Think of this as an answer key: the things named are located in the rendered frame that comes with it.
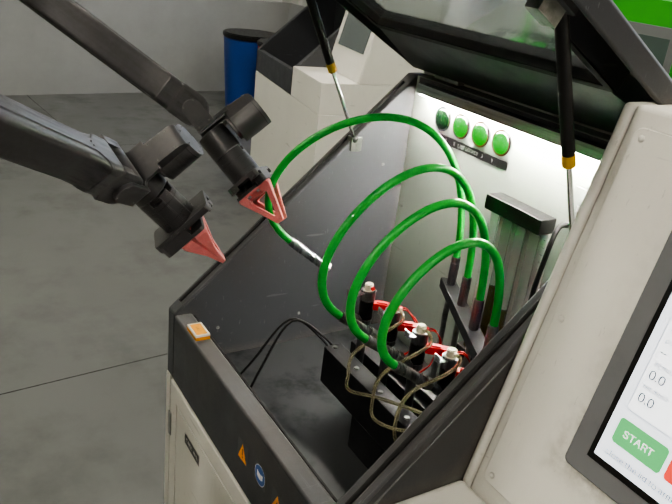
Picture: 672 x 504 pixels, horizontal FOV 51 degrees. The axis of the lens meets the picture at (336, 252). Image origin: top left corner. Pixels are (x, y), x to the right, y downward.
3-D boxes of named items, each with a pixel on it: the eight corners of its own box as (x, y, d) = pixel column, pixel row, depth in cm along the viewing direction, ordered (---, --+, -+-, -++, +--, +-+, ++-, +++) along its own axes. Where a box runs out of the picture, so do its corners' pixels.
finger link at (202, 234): (238, 259, 109) (195, 219, 104) (203, 289, 109) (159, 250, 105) (232, 241, 115) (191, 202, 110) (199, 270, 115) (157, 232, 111)
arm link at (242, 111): (180, 110, 132) (177, 107, 123) (228, 71, 132) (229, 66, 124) (222, 161, 134) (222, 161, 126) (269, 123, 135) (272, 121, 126)
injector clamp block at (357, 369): (316, 409, 143) (324, 345, 137) (357, 399, 149) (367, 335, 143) (416, 526, 117) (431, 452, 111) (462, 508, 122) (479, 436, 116)
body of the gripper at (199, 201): (215, 212, 105) (179, 177, 101) (164, 257, 106) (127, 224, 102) (210, 197, 111) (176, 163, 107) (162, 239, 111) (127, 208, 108)
